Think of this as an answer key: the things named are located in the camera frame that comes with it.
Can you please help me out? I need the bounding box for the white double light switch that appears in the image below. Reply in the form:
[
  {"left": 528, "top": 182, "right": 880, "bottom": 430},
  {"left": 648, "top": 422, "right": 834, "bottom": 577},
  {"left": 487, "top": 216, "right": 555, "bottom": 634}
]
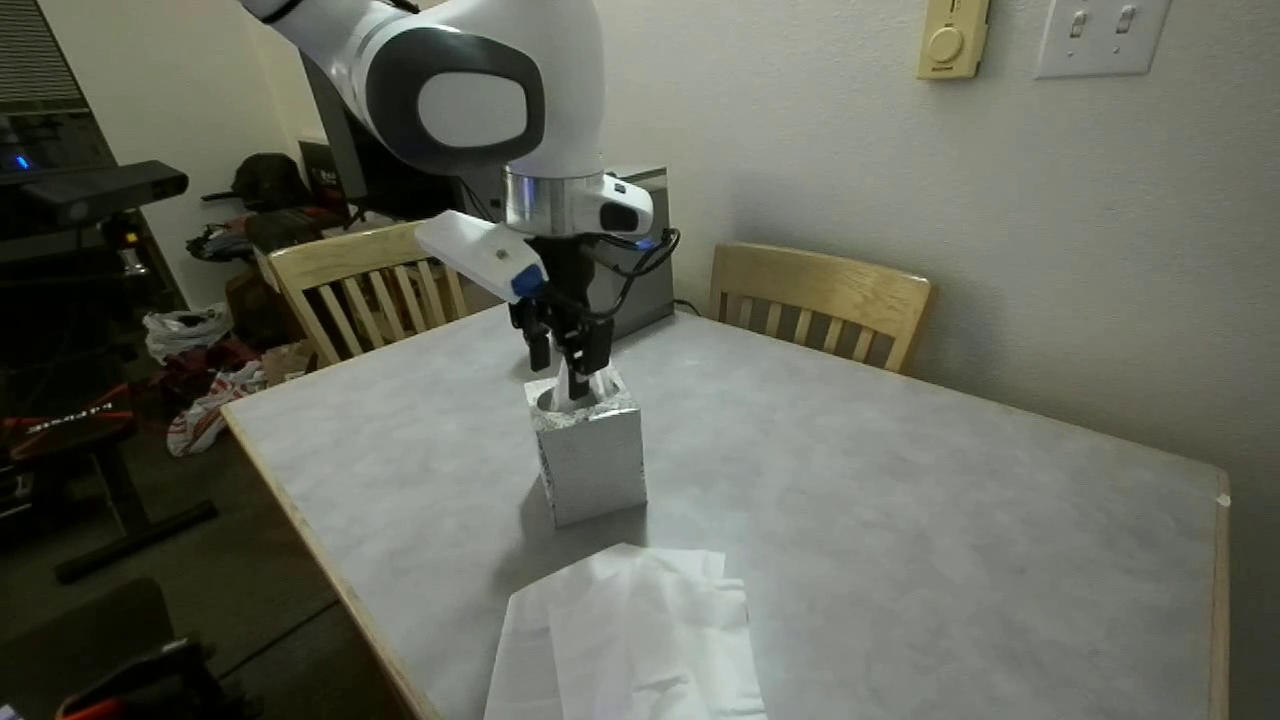
[{"left": 1033, "top": 0, "right": 1175, "bottom": 85}]

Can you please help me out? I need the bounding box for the black flat monitor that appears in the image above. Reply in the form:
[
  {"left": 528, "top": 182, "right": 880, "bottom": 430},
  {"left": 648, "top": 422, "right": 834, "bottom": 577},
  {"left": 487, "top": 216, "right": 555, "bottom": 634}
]
[{"left": 300, "top": 51, "right": 472, "bottom": 233}]

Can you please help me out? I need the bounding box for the grey cube tissue box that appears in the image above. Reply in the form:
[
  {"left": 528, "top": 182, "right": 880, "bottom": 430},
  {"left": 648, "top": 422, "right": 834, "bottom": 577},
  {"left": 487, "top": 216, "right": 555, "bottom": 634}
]
[{"left": 524, "top": 369, "right": 656, "bottom": 527}]

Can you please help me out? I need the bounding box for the black bench stand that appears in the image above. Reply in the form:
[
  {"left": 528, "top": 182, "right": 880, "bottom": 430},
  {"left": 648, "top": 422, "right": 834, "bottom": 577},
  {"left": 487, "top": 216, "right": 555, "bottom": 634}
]
[{"left": 0, "top": 410, "right": 221, "bottom": 589}]

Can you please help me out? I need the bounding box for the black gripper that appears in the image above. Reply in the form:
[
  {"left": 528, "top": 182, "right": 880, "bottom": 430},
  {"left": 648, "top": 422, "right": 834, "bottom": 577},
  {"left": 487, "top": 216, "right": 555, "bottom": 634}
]
[{"left": 509, "top": 230, "right": 621, "bottom": 403}]

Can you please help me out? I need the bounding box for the black and red bag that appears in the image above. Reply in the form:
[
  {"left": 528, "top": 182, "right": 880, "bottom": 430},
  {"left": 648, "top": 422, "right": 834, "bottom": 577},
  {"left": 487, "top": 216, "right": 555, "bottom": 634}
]
[{"left": 52, "top": 635, "right": 232, "bottom": 720}]

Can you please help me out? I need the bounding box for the black sensor bar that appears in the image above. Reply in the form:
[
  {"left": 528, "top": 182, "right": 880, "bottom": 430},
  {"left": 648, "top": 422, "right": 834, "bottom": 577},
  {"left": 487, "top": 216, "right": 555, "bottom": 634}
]
[{"left": 19, "top": 158, "right": 191, "bottom": 230}]

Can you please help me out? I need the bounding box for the red and white clothes pile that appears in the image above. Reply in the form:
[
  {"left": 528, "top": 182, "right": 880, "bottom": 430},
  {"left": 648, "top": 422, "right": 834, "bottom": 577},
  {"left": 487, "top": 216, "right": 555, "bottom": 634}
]
[{"left": 163, "top": 337, "right": 322, "bottom": 462}]

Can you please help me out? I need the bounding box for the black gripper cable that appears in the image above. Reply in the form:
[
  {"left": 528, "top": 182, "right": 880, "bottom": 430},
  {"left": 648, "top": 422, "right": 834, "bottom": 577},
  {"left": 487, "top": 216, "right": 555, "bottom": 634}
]
[{"left": 588, "top": 222, "right": 683, "bottom": 330}]

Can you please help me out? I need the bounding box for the light wooden slat-back chair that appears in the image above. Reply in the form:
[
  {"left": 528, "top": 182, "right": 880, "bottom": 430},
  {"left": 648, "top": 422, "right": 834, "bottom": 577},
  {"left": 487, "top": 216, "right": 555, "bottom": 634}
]
[
  {"left": 704, "top": 238, "right": 936, "bottom": 376},
  {"left": 249, "top": 216, "right": 472, "bottom": 372}
]

